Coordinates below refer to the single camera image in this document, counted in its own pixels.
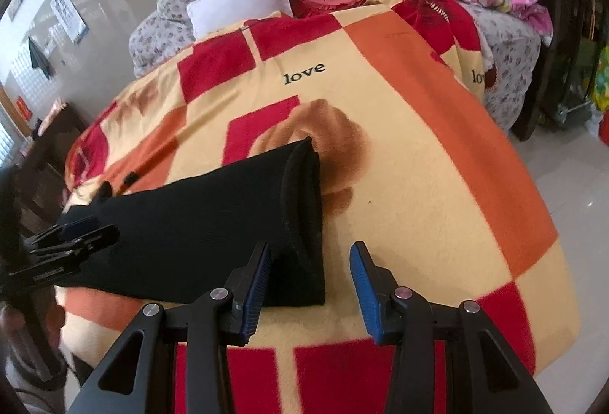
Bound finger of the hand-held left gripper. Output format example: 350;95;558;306
26;226;120;267
24;216;102;250

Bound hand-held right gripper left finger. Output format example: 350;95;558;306
67;240;273;414

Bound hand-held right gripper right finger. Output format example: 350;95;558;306
349;240;548;414

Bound black pants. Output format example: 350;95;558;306
54;135;327;306

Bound person's left hand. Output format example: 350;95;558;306
42;300;67;350

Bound dark wooden furniture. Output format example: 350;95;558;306
19;102;91;224

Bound person's grey clothing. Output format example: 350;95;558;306
0;342;92;414

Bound red orange checkered printed blanket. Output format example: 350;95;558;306
62;0;576;414

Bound dark hanging cloth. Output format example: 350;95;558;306
29;37;51;79

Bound white pillow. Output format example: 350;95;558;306
185;0;295;38

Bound yellow green bag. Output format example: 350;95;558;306
590;47;609;110

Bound wall poster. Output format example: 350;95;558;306
50;0;90;44

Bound dark wooden bed frame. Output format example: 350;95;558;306
514;0;601;142

